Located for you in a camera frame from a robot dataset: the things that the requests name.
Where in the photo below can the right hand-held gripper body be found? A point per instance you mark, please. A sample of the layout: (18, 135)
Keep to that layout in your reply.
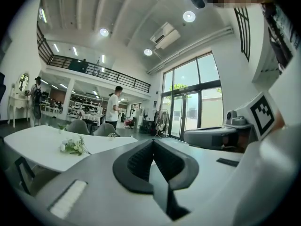
(202, 136)

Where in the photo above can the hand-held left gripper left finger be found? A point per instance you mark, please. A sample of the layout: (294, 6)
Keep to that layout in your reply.
(122, 171)

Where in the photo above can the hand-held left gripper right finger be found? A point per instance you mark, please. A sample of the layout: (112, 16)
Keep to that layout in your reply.
(185, 171)

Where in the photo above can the grey chair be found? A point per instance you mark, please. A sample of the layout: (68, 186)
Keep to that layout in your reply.
(78, 126)
(105, 129)

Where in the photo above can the person's right forearm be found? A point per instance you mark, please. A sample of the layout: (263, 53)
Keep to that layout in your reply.
(279, 121)

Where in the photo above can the glass entrance door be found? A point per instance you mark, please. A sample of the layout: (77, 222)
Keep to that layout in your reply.
(188, 112)

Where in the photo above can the small potted plant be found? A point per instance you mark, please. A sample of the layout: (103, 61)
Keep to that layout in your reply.
(111, 136)
(61, 128)

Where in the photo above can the clothes rack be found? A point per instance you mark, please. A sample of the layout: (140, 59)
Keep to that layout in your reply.
(161, 121)

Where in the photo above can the white flower bouquet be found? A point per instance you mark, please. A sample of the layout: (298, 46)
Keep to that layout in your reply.
(71, 146)

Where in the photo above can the person's white printed shirt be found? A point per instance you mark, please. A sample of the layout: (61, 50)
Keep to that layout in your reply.
(270, 173)

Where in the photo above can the black balcony railing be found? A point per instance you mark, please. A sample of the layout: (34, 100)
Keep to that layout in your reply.
(122, 78)

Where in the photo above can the round ceiling light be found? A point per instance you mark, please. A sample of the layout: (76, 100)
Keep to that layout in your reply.
(104, 32)
(148, 52)
(189, 16)

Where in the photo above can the ceiling air conditioner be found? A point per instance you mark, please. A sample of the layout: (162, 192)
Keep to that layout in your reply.
(164, 35)

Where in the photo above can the white dressing table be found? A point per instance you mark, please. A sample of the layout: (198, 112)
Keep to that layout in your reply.
(16, 102)

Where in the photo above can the oval mirror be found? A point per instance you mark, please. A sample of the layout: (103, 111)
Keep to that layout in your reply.
(23, 82)

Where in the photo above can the black framed wall window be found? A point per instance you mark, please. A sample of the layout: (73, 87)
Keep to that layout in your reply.
(244, 32)

